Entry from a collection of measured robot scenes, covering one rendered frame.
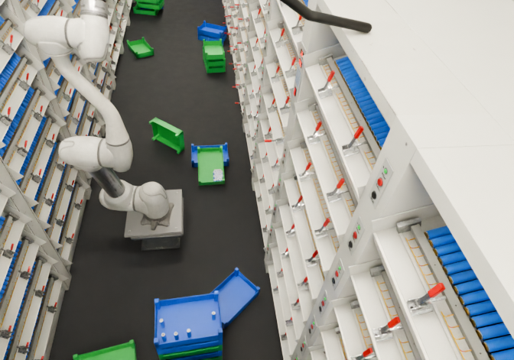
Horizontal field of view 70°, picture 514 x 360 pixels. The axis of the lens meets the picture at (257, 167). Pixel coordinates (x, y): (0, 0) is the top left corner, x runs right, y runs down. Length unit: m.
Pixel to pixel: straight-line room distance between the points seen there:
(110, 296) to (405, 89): 2.08
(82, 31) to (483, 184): 1.28
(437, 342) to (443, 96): 0.48
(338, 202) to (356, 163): 0.20
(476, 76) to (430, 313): 0.53
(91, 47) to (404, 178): 1.13
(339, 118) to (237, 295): 1.54
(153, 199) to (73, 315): 0.80
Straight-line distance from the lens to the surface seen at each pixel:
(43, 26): 1.54
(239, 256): 2.53
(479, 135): 0.80
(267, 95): 2.24
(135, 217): 2.49
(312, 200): 1.41
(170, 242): 2.54
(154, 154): 3.19
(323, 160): 1.28
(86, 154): 1.80
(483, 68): 1.05
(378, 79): 0.86
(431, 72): 0.95
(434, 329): 0.81
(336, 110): 1.16
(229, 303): 2.38
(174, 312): 1.94
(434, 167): 0.68
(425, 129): 0.76
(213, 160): 2.98
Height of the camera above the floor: 2.18
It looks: 46 degrees down
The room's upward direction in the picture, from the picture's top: 6 degrees clockwise
